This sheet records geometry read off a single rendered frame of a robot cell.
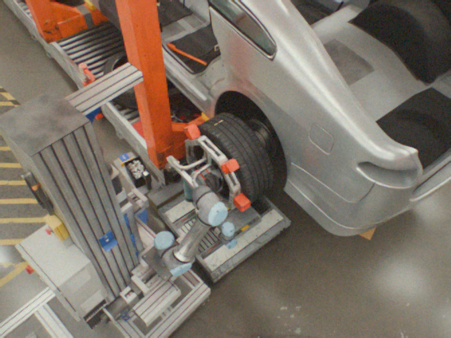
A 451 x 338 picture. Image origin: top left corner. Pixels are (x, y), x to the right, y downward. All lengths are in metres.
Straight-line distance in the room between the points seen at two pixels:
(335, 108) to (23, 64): 3.94
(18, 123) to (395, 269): 2.99
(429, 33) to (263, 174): 1.71
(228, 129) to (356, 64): 1.31
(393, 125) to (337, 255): 1.14
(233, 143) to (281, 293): 1.35
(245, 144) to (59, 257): 1.26
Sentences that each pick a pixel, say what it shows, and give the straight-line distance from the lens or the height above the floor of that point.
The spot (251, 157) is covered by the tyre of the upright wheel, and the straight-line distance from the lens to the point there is 2.72.
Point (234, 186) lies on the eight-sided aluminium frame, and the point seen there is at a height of 0.98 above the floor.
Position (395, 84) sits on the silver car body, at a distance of 3.70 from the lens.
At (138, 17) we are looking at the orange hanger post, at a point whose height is 1.87.
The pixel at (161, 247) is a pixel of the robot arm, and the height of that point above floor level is 1.04.
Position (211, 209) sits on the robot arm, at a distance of 2.17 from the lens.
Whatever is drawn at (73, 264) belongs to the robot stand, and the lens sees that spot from 2.31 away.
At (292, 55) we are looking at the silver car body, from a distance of 2.41.
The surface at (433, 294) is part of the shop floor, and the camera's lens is 3.85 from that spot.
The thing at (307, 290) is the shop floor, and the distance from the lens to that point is 3.54.
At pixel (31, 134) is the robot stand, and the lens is 1.74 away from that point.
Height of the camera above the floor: 3.24
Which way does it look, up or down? 53 degrees down
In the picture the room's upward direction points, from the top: 3 degrees clockwise
